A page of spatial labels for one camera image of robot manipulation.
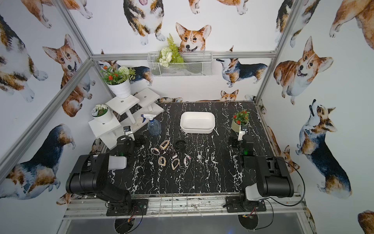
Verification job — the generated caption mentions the black rubber sports watch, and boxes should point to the black rubber sports watch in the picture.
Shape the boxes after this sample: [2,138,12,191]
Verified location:
[175,140,186,151]

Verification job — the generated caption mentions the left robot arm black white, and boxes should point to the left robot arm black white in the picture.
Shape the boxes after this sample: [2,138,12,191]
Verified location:
[66,135,148,216]

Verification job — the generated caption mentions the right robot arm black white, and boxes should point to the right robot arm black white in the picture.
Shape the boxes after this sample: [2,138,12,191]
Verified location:
[228,135,294,211]

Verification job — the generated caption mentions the white storage box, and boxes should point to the white storage box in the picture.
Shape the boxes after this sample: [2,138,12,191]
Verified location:
[180,112,215,134]

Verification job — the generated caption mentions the pink white kids watch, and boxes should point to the pink white kids watch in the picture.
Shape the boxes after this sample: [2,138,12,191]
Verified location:
[184,154,192,168]

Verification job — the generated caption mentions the blue spray bottle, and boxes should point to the blue spray bottle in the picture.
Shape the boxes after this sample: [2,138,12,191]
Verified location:
[141,114,162,136]

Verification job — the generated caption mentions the small green pot red flowers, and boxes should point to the small green pot red flowers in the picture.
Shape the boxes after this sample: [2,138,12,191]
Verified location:
[231,109,249,133]

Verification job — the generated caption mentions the white tiered plant stand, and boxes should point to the white tiered plant stand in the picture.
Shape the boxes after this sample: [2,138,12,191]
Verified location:
[88,88,164,150]

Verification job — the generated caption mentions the small white pot white flowers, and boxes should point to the small white pot white flowers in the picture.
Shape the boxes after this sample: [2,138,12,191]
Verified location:
[91,104,113,124]

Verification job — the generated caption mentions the large white pot red flowers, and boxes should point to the large white pot red flowers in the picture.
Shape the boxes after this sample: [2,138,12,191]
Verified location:
[100,65,135,98]

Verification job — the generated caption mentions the green fern white flowers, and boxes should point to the green fern white flowers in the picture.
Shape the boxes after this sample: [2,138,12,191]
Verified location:
[156,34,184,68]

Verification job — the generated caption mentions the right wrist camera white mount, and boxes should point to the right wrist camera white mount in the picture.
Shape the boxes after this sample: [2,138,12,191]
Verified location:
[238,125,248,141]

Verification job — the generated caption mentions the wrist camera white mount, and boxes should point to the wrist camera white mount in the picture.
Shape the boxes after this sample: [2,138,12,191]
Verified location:
[123,126,135,141]
[238,125,248,141]

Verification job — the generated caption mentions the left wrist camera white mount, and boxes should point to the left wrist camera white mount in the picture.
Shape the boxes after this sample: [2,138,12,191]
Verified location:
[123,126,135,141]

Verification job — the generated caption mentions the beige strap watch upper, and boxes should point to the beige strap watch upper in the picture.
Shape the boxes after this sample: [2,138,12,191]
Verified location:
[159,140,170,151]

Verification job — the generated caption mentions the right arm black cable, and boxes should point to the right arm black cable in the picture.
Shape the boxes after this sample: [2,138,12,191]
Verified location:
[262,157,306,208]

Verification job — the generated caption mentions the beige slim strap watch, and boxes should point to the beige slim strap watch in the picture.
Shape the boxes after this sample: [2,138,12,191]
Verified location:
[171,158,180,171]

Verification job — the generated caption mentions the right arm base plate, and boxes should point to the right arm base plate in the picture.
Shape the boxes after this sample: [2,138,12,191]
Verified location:
[223,197,267,213]

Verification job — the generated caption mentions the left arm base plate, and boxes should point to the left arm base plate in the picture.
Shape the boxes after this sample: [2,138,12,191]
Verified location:
[106,199,149,216]

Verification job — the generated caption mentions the aluminium frame rail front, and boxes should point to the aluminium frame rail front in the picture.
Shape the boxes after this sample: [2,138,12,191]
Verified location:
[63,193,305,220]

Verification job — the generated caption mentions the white wire wall basket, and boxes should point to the white wire wall basket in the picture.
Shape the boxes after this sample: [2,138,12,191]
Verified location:
[147,52,213,77]

